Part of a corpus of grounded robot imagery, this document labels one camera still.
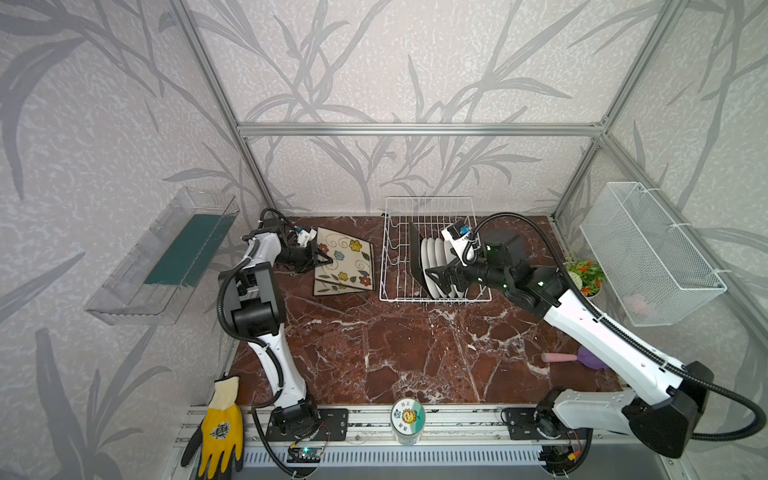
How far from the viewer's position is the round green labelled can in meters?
0.67

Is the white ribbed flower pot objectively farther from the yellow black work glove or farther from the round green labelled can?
the yellow black work glove

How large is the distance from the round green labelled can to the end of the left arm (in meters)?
0.45

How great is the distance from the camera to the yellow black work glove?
680 millimetres

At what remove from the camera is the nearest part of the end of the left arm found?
84 centimetres

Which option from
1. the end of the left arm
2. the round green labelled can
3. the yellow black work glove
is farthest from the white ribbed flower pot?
the yellow black work glove
